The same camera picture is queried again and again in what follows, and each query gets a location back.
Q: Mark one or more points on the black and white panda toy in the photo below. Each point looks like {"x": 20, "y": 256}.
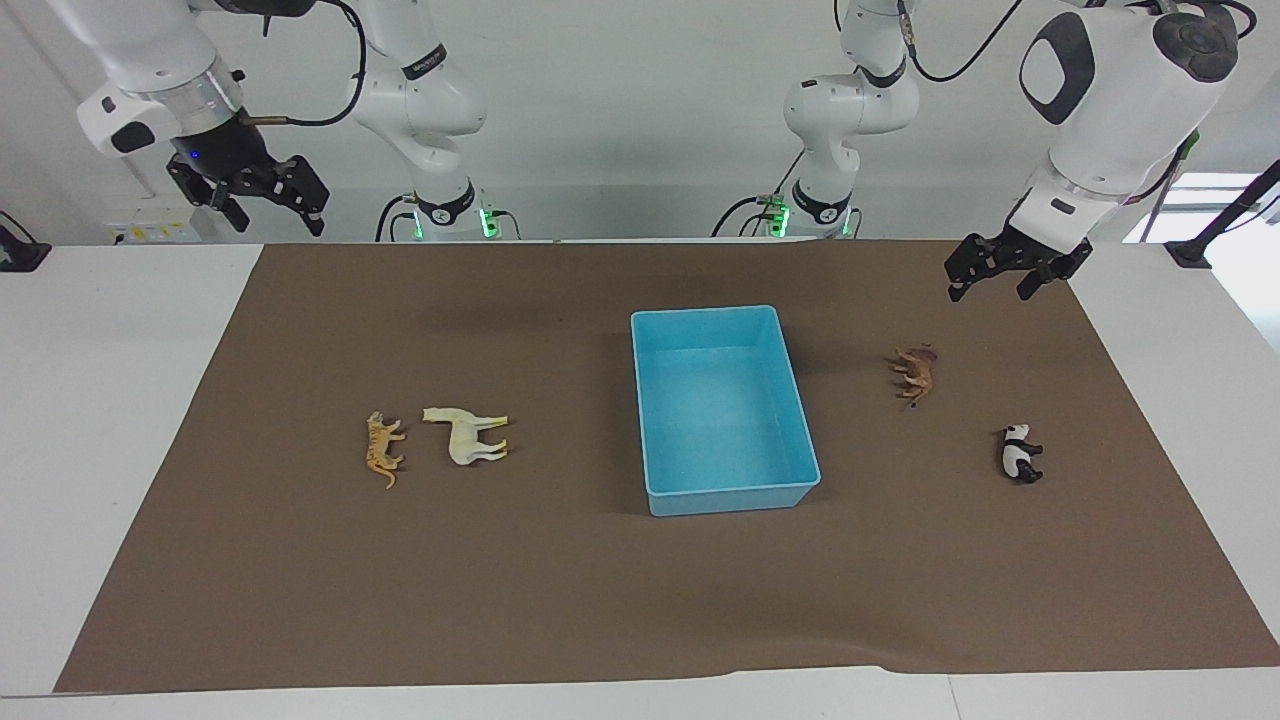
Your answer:
{"x": 1016, "y": 456}

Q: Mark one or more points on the black camera stand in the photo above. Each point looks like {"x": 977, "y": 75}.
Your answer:
{"x": 1225, "y": 215}

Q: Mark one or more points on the cream horse toy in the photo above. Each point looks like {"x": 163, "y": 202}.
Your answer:
{"x": 462, "y": 438}

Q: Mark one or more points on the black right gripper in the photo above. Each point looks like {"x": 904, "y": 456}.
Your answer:
{"x": 235, "y": 160}

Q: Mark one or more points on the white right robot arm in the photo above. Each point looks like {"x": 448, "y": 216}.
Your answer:
{"x": 420, "y": 100}

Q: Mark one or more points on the black clamp mount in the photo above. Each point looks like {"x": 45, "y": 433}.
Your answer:
{"x": 20, "y": 255}

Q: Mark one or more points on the brown lion toy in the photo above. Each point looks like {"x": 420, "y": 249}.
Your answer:
{"x": 918, "y": 373}

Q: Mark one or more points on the brown table mat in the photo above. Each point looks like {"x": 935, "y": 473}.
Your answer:
{"x": 500, "y": 580}

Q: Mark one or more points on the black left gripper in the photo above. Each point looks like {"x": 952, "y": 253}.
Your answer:
{"x": 1015, "y": 250}

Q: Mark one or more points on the light blue storage box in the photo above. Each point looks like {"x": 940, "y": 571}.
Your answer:
{"x": 715, "y": 410}

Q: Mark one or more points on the white wall socket box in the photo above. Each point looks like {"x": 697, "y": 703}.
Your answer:
{"x": 150, "y": 231}

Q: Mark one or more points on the orange tiger toy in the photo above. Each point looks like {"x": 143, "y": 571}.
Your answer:
{"x": 379, "y": 450}

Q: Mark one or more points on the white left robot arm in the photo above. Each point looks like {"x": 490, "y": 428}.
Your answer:
{"x": 1110, "y": 100}

